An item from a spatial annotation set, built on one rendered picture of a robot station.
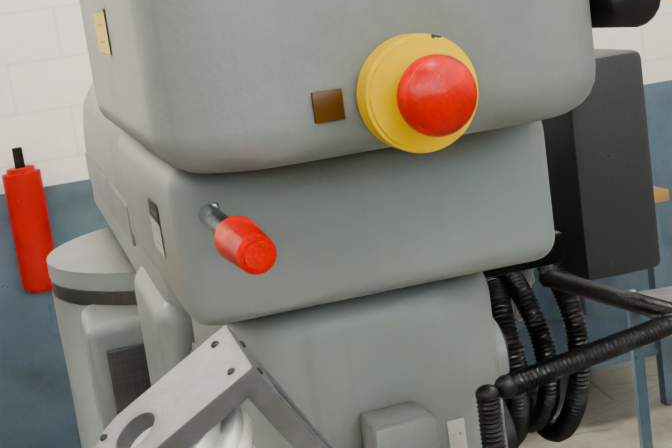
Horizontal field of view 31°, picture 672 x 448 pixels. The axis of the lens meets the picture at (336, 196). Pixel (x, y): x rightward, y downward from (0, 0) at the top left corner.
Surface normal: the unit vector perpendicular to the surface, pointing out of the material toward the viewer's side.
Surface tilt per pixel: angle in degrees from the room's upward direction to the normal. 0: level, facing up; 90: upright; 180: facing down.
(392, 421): 0
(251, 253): 90
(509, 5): 90
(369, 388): 90
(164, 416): 33
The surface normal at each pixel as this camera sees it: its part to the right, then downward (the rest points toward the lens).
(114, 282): -0.43, 0.21
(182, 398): -0.56, -0.71
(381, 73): 0.27, 0.12
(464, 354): 0.53, 0.07
